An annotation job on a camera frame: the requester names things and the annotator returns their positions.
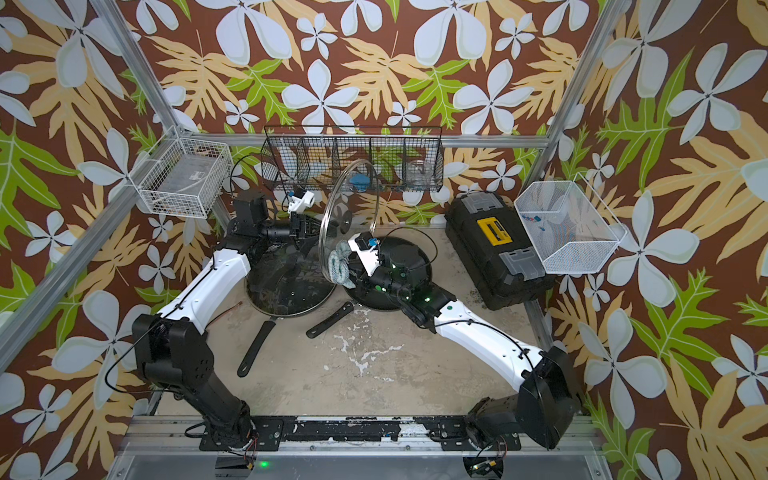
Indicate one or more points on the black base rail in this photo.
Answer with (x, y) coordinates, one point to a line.
(271, 433)

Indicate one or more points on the black wire basket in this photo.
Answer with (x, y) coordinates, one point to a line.
(396, 158)

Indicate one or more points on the grey-green cloth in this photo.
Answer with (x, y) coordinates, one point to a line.
(338, 266)

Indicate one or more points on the right black frying pan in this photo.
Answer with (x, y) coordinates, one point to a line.
(414, 295)

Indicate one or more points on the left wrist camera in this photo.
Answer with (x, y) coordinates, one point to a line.
(298, 203)

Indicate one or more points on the white wire basket right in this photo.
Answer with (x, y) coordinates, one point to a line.
(571, 228)

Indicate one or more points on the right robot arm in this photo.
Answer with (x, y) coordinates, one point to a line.
(546, 394)

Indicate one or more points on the white wire basket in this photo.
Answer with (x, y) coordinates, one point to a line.
(181, 175)
(571, 228)

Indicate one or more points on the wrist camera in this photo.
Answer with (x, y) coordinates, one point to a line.
(298, 203)
(366, 246)

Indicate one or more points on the left black frying pan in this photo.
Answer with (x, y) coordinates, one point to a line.
(258, 342)

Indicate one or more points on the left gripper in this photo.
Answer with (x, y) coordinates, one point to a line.
(301, 231)

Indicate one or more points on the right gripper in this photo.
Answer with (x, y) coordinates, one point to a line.
(365, 282)

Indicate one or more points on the blue object in basket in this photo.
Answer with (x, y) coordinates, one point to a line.
(360, 182)

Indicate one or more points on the black toolbox yellow latch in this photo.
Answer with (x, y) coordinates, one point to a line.
(492, 244)

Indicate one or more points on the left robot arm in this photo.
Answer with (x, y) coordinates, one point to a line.
(170, 345)

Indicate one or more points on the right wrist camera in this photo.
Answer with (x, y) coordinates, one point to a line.
(366, 246)

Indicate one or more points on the black frying pan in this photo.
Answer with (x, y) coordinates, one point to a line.
(414, 295)
(258, 342)

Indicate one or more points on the white wire basket left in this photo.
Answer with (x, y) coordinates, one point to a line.
(181, 175)

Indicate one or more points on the glass pot lid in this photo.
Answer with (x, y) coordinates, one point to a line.
(340, 220)
(291, 282)

